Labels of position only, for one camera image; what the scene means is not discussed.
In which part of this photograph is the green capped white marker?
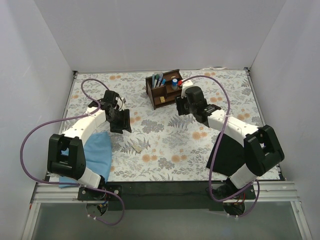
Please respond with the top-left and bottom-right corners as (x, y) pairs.
(152, 74), (157, 88)

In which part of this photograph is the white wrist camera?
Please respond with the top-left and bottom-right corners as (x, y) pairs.
(117, 96), (126, 110)
(177, 79), (194, 98)

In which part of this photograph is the grey blue glue stick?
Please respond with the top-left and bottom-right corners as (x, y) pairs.
(171, 78), (178, 90)

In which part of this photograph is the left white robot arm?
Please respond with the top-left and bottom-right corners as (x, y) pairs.
(47, 90), (132, 200)

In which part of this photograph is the floral patterned table mat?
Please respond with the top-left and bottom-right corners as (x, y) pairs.
(48, 70), (281, 183)

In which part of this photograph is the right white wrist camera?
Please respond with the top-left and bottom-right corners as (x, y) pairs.
(177, 79), (194, 98)

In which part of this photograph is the blue capped white marker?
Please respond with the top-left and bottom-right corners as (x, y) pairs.
(160, 79), (166, 87)

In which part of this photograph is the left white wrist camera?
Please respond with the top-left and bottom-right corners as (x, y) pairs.
(117, 96), (126, 110)

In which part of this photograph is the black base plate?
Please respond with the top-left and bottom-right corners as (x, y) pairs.
(77, 182), (256, 213)

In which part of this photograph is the brown wooden desk organizer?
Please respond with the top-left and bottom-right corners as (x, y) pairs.
(145, 69), (183, 110)

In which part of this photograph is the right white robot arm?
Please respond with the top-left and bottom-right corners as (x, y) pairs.
(175, 83), (285, 199)

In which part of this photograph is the black cloth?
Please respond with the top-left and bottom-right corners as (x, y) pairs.
(212, 134), (245, 177)

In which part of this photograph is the light blue cloth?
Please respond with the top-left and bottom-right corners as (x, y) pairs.
(57, 131), (113, 189)

